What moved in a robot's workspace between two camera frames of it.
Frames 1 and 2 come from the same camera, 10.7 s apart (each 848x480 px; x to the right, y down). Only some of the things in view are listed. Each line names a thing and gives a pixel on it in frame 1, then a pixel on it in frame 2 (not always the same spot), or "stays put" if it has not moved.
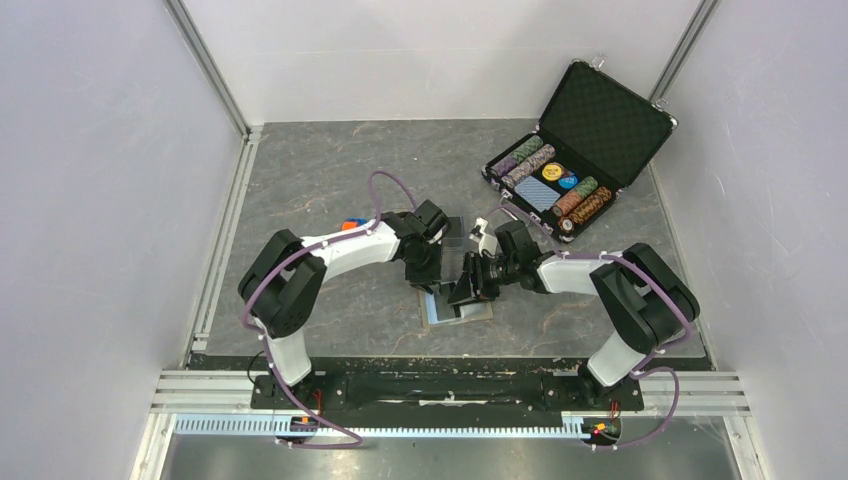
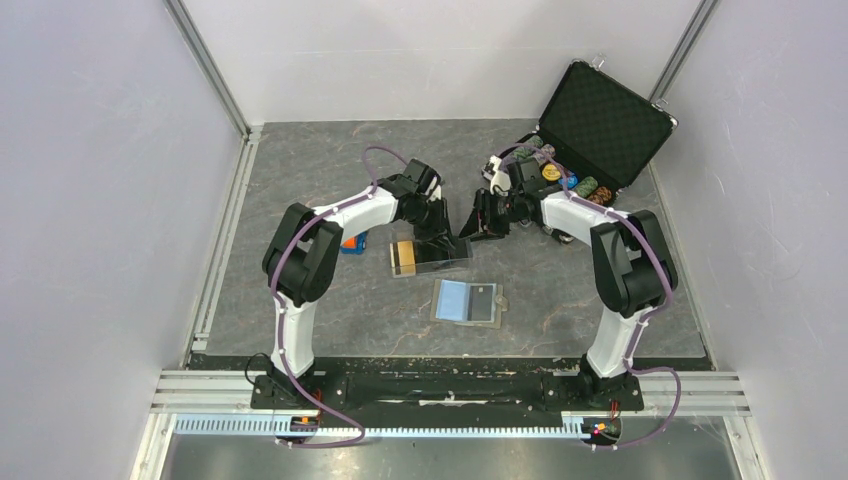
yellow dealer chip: (551, 172) stays put
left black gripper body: (425, 266) -> (429, 219)
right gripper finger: (459, 296) -> (482, 237)
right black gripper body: (491, 274) -> (500, 212)
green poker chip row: (535, 143) stays put
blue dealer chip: (568, 182) stays put
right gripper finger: (462, 290) -> (476, 222)
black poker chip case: (596, 133) stays put
